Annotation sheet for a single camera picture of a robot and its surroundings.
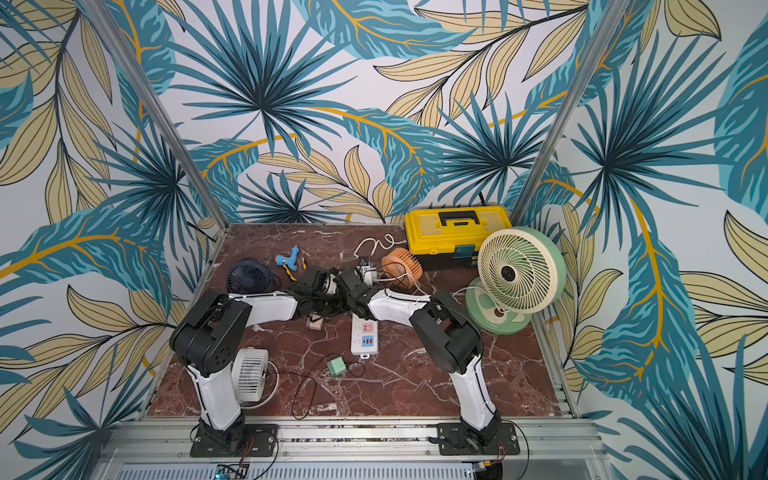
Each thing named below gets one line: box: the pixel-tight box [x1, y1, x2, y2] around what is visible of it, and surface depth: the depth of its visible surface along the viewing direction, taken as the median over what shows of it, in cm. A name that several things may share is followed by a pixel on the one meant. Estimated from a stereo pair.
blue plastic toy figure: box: [275, 246, 299, 271], surface depth 108 cm
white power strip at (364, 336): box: [350, 313, 379, 355], surface depth 90 cm
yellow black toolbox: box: [405, 205, 513, 271], surface depth 99 cm
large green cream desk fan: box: [466, 226, 567, 335], surface depth 78 cm
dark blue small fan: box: [227, 258, 273, 295], surface depth 94 cm
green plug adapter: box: [328, 356, 347, 377], surface depth 85 cm
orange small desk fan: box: [381, 247, 423, 290], surface depth 95 cm
